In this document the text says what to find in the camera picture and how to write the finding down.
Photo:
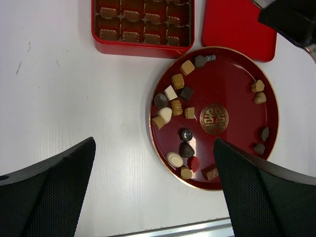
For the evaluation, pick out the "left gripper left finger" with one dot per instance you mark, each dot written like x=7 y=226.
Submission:
x=45 y=199

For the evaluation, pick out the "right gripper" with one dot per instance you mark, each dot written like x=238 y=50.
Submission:
x=288 y=19

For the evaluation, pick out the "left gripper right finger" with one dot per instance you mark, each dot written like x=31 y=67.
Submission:
x=265 y=199

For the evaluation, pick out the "metal tongs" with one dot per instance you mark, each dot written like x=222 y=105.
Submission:
x=309 y=49

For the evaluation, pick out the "brown shell chocolate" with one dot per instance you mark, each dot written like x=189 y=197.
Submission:
x=259 y=148

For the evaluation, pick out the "brown rectangular chocolate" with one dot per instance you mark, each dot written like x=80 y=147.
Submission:
x=209 y=173

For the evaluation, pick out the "brown leaf chocolate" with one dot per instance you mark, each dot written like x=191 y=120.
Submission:
x=264 y=133

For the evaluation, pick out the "tan flower chocolate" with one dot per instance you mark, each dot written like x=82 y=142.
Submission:
x=257 y=86

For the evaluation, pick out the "red chocolate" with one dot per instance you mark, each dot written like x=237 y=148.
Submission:
x=193 y=164

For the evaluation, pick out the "tan round chocolate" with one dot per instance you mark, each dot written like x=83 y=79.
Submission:
x=185 y=173

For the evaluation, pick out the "tan heart chocolate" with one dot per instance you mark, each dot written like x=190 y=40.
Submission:
x=260 y=98

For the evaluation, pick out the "dark cone chocolate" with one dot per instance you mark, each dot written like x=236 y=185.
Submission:
x=186 y=150

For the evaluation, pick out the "white round swirl chocolate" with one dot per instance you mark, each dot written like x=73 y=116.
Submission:
x=174 y=159

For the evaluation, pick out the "dark round chocolate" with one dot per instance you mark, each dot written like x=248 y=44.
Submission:
x=185 y=134

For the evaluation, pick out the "dark flower chocolate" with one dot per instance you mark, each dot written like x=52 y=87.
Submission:
x=200 y=61

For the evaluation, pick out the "small tan square chocolate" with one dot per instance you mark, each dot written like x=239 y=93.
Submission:
x=189 y=113

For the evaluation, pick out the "tan barrel chocolate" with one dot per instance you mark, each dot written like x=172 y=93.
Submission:
x=176 y=107

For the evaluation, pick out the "tan ridged chocolate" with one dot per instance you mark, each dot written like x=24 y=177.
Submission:
x=158 y=121

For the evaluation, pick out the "white dome chocolate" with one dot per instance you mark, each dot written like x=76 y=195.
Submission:
x=166 y=114

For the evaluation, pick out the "dark square chocolate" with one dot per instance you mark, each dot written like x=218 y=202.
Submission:
x=185 y=93

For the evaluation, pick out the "tan wavy chocolate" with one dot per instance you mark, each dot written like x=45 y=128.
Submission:
x=177 y=81

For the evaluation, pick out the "red chocolate box with tray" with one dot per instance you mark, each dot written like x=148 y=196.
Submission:
x=149 y=28

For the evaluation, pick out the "white cube chocolate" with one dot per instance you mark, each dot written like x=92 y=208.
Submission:
x=170 y=93

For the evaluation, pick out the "grey flower chocolate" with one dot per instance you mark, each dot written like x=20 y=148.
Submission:
x=160 y=101

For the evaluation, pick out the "red box lid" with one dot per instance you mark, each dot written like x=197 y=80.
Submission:
x=234 y=24

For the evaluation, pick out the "small metal spring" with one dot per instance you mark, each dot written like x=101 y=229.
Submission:
x=210 y=58

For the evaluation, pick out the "round dark red plate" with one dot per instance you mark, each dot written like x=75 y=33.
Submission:
x=224 y=108

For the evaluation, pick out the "aluminium rail with cable duct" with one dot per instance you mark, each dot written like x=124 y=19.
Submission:
x=211 y=228

